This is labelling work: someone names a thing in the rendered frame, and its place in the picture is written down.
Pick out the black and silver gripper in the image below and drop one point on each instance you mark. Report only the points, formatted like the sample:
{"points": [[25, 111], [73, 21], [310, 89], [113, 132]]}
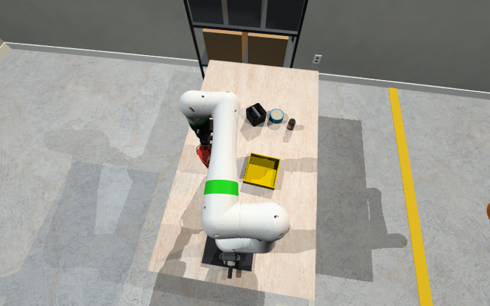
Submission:
{"points": [[203, 132]]}

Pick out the blue and grey round tin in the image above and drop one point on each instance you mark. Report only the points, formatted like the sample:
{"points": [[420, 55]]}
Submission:
{"points": [[276, 116]]}

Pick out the yellow flat block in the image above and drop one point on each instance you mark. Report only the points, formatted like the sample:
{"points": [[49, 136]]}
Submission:
{"points": [[262, 171]]}

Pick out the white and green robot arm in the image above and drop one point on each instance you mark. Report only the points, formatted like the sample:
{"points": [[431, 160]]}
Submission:
{"points": [[223, 217]]}

